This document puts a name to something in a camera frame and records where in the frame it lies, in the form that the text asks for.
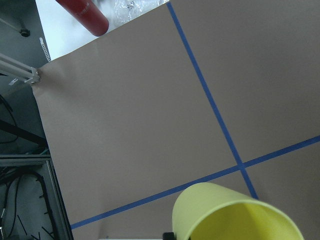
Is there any clear plastic bag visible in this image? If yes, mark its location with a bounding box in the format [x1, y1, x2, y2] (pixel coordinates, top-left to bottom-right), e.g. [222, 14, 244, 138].
[94, 0, 168, 28]

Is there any yellow plastic cup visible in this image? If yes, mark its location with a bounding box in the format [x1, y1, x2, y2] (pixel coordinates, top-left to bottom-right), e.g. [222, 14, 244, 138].
[172, 182, 304, 240]

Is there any red cylinder bottle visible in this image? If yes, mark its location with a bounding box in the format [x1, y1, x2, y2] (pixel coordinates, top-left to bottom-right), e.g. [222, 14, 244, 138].
[56, 0, 109, 37]

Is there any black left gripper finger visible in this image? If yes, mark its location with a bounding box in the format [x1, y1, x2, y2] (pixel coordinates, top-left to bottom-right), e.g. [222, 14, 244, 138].
[162, 232, 175, 240]

